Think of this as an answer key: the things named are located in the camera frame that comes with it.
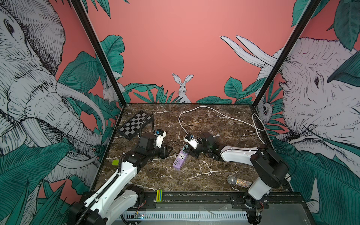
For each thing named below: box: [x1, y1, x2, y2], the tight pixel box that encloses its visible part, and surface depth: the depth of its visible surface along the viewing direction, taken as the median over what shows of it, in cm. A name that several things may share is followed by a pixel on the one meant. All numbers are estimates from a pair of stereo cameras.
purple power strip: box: [172, 149, 188, 171], surface depth 88 cm
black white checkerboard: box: [117, 110, 152, 141], surface depth 105 cm
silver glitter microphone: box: [226, 174, 253, 189], surface depth 80 cm
